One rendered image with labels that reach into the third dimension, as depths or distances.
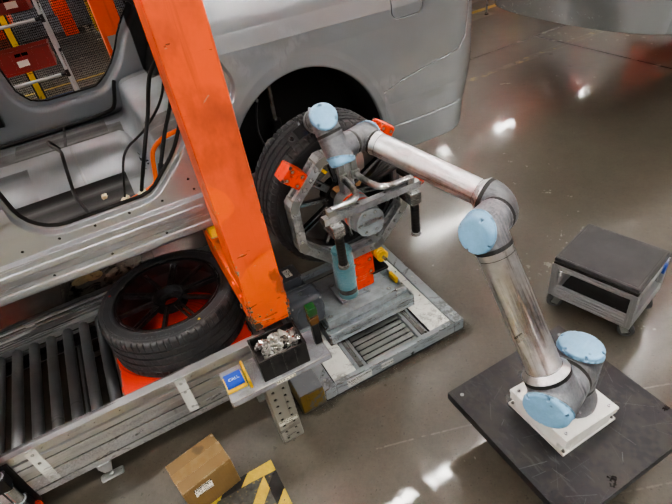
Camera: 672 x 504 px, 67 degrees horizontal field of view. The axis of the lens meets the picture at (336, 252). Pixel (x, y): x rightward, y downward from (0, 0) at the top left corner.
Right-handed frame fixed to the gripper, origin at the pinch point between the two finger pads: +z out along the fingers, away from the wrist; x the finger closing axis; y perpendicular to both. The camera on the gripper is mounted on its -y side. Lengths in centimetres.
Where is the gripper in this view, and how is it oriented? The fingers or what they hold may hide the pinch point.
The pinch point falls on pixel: (301, 129)
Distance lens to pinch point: 207.9
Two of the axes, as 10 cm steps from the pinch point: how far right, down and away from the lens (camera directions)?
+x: -5.6, -7.9, -2.5
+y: 8.0, -5.9, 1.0
